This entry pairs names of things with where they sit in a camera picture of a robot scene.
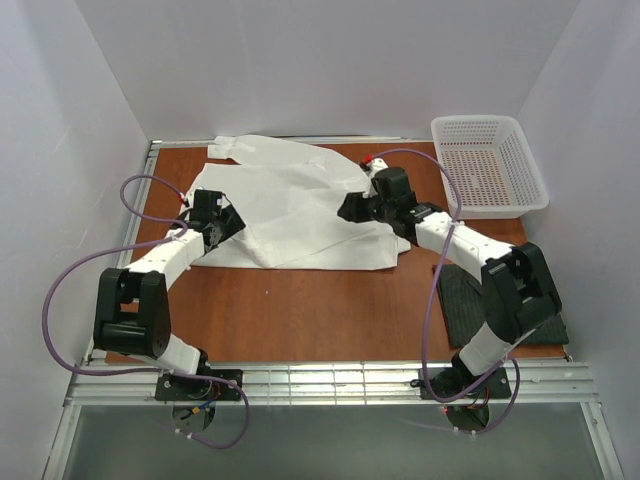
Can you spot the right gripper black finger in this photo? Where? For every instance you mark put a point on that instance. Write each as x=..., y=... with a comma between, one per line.
x=358, y=208
x=371, y=193

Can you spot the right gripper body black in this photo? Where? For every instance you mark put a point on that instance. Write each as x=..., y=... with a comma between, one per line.
x=368, y=206

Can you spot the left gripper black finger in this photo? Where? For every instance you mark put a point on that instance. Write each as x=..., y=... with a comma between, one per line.
x=211, y=242
x=230, y=223

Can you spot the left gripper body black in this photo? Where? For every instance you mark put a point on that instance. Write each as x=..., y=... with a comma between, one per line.
x=232, y=220

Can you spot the white long sleeve shirt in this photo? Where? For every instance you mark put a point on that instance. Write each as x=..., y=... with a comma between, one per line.
x=288, y=195

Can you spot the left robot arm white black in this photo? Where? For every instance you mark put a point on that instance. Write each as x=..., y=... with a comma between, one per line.
x=132, y=312

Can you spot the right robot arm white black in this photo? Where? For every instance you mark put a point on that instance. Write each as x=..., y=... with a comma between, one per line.
x=517, y=292

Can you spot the white plastic basket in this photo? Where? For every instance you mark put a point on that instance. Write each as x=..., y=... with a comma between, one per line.
x=491, y=172

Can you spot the dark striped folded shirt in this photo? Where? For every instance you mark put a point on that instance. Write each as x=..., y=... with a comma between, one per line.
x=463, y=313

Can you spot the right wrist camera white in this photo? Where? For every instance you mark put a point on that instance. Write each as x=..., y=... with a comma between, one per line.
x=371, y=165

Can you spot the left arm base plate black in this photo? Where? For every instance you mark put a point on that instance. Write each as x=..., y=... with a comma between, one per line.
x=172, y=388

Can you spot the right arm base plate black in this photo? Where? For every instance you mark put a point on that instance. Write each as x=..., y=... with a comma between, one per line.
x=448, y=382

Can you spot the aluminium frame rail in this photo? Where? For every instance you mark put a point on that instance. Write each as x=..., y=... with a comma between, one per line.
x=328, y=358

